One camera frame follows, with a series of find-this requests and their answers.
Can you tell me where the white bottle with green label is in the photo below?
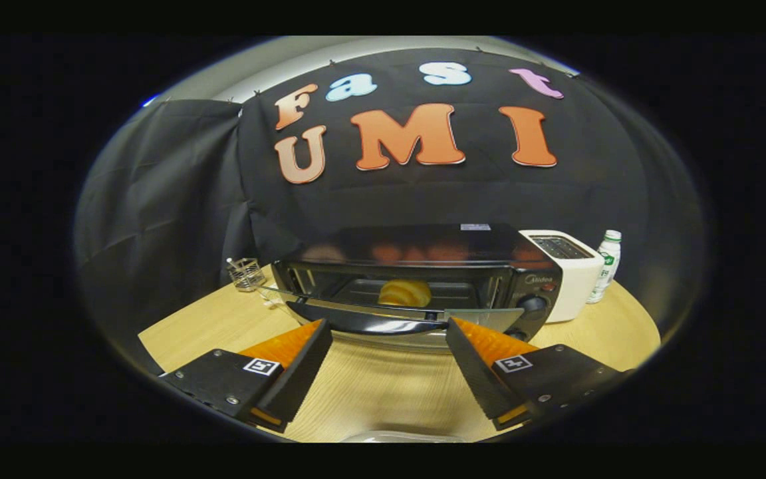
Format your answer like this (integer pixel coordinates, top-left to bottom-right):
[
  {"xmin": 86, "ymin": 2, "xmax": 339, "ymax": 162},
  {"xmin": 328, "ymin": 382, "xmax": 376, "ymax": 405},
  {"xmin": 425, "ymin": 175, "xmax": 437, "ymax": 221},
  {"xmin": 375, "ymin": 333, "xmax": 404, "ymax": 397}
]
[{"xmin": 586, "ymin": 230, "xmax": 622, "ymax": 305}]

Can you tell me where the black toaster oven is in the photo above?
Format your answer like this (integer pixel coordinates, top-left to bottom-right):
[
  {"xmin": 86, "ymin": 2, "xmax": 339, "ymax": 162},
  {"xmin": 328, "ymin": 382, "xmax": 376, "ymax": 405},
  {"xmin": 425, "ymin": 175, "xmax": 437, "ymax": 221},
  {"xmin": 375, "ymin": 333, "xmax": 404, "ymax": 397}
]
[{"xmin": 260, "ymin": 223, "xmax": 565, "ymax": 350}]

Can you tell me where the white plate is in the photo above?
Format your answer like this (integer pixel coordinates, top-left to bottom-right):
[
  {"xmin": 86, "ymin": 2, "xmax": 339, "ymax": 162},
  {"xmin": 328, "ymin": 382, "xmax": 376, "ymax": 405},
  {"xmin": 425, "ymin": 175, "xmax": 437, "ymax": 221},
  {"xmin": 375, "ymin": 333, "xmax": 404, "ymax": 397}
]
[{"xmin": 340, "ymin": 430, "xmax": 467, "ymax": 444}]

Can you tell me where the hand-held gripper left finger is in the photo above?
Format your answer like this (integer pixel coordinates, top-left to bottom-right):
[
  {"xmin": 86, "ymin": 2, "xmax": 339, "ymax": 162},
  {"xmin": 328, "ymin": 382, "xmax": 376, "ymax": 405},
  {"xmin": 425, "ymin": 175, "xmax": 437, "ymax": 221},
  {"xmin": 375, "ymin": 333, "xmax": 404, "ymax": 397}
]
[{"xmin": 160, "ymin": 318, "xmax": 333, "ymax": 434}]

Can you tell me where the yellow croissant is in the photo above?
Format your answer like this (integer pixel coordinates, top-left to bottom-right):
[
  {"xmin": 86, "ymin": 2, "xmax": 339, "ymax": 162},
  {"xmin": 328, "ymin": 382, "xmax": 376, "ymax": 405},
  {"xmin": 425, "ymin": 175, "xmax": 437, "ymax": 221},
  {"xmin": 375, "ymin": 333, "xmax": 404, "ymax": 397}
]
[{"xmin": 378, "ymin": 279, "xmax": 432, "ymax": 308}]

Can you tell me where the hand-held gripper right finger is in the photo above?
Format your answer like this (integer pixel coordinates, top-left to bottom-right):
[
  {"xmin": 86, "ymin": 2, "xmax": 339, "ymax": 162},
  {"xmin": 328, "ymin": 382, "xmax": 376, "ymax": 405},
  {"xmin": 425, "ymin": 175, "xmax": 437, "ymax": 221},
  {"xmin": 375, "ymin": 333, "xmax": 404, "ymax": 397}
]
[{"xmin": 446, "ymin": 316, "xmax": 630, "ymax": 433}]

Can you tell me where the small clear glass container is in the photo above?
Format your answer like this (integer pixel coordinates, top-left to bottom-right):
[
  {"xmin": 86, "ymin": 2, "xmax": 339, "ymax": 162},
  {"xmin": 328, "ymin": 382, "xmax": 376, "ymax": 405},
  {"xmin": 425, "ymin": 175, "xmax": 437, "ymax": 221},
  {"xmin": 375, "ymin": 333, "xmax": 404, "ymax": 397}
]
[{"xmin": 226, "ymin": 257, "xmax": 267, "ymax": 293}]

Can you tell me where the white bread toaster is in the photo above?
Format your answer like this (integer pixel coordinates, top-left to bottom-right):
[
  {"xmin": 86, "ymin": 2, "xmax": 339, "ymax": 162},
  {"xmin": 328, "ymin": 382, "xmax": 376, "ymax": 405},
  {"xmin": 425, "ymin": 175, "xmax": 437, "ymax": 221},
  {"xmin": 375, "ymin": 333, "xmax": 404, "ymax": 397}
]
[{"xmin": 519, "ymin": 230, "xmax": 604, "ymax": 324}]

